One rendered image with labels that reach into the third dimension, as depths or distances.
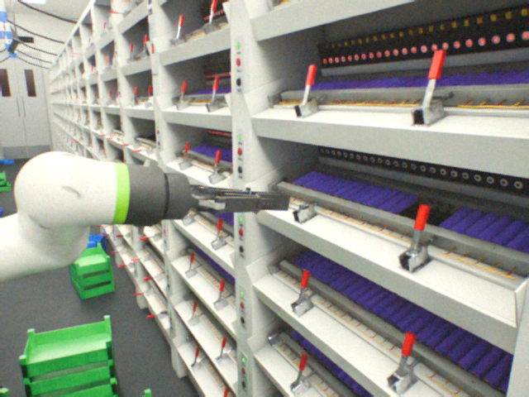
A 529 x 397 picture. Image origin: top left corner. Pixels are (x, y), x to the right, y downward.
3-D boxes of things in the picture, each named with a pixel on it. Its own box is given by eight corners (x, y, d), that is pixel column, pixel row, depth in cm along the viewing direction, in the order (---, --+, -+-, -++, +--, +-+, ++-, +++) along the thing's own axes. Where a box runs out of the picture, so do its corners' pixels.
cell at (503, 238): (528, 232, 55) (500, 255, 52) (514, 228, 56) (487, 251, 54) (527, 221, 54) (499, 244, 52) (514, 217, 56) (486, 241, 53)
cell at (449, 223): (473, 217, 62) (446, 238, 59) (462, 215, 63) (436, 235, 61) (472, 208, 61) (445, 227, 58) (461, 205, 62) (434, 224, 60)
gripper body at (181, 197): (150, 212, 67) (202, 213, 72) (165, 226, 60) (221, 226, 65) (155, 168, 66) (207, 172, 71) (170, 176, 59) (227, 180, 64)
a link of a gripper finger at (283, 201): (255, 192, 71) (257, 193, 71) (288, 194, 75) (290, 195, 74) (253, 208, 72) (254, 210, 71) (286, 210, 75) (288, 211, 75)
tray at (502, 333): (520, 358, 44) (516, 292, 40) (256, 221, 95) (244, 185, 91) (609, 266, 51) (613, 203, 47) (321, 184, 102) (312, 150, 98)
